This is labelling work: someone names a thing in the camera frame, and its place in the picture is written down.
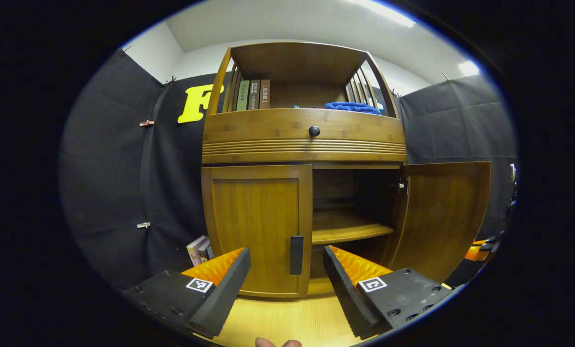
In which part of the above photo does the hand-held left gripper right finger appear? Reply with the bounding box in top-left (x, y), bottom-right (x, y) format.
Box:
top-left (323, 245), bottom-right (454, 340)

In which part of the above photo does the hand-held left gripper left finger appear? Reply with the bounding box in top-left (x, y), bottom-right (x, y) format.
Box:
top-left (123, 247), bottom-right (252, 339)

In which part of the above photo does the wooden shoe cabinet door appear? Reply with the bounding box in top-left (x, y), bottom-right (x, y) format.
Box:
top-left (386, 161), bottom-right (492, 284)
top-left (201, 165), bottom-right (313, 298)

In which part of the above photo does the wooden double-door shoe cabinet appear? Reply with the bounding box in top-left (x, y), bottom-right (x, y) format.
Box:
top-left (201, 41), bottom-right (408, 297)

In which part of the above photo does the wooden cabinet drawer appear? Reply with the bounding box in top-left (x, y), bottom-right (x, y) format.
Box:
top-left (202, 108), bottom-right (407, 164)

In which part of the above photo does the white and purple book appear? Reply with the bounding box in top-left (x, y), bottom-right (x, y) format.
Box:
top-left (186, 235), bottom-right (207, 267)

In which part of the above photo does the wooden inner shelf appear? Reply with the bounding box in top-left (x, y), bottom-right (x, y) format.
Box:
top-left (311, 208), bottom-right (395, 245)

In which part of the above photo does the blue towel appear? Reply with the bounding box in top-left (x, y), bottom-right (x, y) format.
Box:
top-left (324, 101), bottom-right (381, 115)

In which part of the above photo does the green book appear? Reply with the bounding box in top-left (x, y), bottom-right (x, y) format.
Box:
top-left (236, 80), bottom-right (250, 111)

